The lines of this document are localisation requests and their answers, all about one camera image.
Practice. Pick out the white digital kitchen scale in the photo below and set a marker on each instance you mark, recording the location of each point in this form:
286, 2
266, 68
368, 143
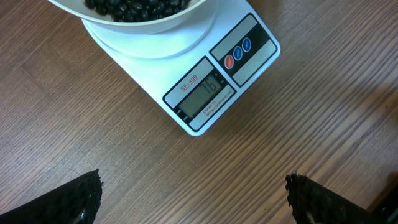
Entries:
198, 69

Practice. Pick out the black beans in bowl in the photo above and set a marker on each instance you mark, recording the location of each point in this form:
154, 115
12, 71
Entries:
137, 10

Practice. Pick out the white bowl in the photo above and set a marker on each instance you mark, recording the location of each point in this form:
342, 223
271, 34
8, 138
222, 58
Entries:
78, 8

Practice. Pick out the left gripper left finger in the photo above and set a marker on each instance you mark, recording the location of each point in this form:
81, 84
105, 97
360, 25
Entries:
77, 201

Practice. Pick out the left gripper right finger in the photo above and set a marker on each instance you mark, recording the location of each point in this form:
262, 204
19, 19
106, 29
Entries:
314, 203

